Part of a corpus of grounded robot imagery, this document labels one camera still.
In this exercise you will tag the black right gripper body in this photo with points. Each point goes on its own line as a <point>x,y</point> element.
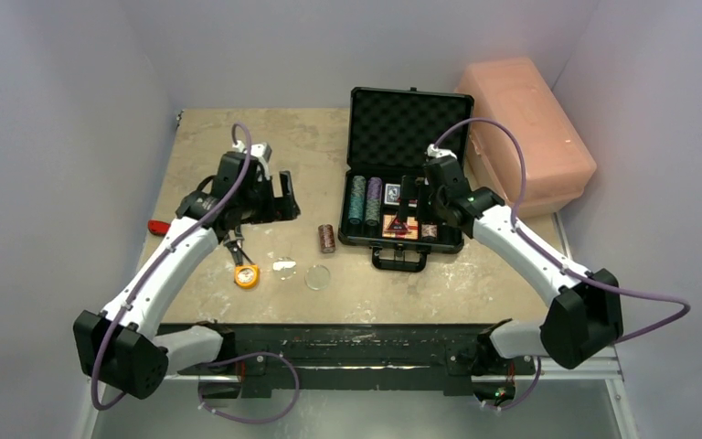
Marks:
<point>422,198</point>

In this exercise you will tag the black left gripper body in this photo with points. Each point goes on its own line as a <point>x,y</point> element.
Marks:
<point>261,199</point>

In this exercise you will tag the purple black chip stack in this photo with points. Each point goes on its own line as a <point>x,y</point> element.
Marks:
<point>374,190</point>

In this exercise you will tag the orange blue chip stack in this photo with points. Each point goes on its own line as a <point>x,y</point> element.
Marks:
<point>429,232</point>

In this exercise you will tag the yellow blue chip stack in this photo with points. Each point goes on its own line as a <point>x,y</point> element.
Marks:
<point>372,212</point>

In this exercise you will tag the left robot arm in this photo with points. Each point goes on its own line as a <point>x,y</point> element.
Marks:
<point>121,345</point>

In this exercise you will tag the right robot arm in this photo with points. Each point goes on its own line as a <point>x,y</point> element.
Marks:
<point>583,317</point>

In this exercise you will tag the black poker set case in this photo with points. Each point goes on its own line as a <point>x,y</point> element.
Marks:
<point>388,135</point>

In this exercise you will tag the blue card deck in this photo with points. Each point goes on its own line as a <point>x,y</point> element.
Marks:
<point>392,194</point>

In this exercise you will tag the triangular all-in button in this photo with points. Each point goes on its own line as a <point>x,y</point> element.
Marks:
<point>396,226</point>

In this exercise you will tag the red card deck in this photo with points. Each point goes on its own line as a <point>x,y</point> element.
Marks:
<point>413,234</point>

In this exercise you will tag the orange black chip stack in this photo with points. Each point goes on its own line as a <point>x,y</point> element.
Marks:
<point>326,237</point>

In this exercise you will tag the yellow blue chips in case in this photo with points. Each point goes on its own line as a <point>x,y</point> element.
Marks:
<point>358,190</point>

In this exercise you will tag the green blue chip stack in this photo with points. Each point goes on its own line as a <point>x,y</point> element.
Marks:
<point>355,214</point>

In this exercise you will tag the orange tape measure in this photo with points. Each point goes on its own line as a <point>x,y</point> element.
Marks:
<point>247,276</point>

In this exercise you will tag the clear acrylic disc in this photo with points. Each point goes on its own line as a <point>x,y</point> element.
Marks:
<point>317,277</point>

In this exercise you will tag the pink plastic storage box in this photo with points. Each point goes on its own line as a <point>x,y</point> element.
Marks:
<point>522,139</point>

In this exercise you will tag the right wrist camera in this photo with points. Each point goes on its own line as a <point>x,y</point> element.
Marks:
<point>435,152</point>

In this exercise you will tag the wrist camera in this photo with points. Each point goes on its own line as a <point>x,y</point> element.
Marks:
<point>262,152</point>
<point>435,152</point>

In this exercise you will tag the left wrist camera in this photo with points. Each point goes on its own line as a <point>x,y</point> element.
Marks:
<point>262,152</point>

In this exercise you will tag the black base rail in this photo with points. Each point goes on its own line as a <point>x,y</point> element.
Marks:
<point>261,358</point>

